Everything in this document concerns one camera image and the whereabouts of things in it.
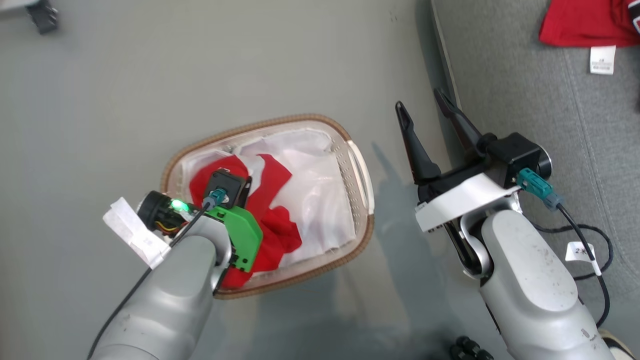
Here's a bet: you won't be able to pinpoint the grey fabric sofa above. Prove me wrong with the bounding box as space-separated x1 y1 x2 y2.
431 0 640 360

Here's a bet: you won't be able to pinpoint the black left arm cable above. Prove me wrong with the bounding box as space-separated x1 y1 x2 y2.
87 189 227 360

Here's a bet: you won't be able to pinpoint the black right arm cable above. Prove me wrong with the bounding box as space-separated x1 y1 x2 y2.
517 169 615 328

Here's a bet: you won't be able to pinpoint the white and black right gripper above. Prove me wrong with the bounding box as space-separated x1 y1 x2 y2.
395 89 521 233

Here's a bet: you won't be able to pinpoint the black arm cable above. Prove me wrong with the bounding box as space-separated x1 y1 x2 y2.
87 189 227 360
517 169 615 328

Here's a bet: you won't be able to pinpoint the small white cable tag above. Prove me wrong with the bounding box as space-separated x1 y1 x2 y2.
565 241 599 277

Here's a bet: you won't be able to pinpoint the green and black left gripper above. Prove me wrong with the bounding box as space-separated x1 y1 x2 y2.
206 205 264 273

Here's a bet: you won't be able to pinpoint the red jersey navy letters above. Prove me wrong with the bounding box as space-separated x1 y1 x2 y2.
539 0 640 76

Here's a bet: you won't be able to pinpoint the red and white cloth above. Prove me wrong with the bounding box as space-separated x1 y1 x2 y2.
182 129 358 266

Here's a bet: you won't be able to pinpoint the white laundry basket brown rim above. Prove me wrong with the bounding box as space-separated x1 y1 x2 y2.
160 114 376 300

